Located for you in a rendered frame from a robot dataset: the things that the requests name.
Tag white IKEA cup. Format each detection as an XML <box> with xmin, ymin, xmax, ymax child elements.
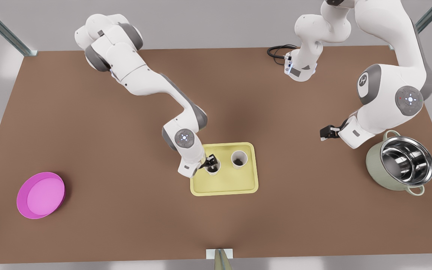
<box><xmin>204</xmin><ymin>159</ymin><xmax>222</xmax><ymax>176</ymax></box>
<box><xmin>231</xmin><ymin>150</ymin><xmax>248</xmax><ymax>170</ymax></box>

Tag yellow rectangular tray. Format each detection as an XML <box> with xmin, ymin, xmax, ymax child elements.
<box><xmin>190</xmin><ymin>142</ymin><xmax>259</xmax><ymax>196</ymax></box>

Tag green pot with steel inside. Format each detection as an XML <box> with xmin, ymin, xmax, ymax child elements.
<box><xmin>366</xmin><ymin>130</ymin><xmax>432</xmax><ymax>197</ymax></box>

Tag pink round bowl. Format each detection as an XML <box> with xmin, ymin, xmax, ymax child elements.
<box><xmin>16</xmin><ymin>172</ymin><xmax>66</xmax><ymax>219</ymax></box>

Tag black cable loop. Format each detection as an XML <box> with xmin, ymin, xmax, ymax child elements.
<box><xmin>267</xmin><ymin>45</ymin><xmax>299</xmax><ymax>60</ymax></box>

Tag silver frame post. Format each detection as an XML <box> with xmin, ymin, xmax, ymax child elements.
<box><xmin>206</xmin><ymin>248</ymin><xmax>234</xmax><ymax>270</ymax></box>
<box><xmin>0</xmin><ymin>0</ymin><xmax>38</xmax><ymax>57</ymax></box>
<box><xmin>388</xmin><ymin>0</ymin><xmax>432</xmax><ymax>50</ymax></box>

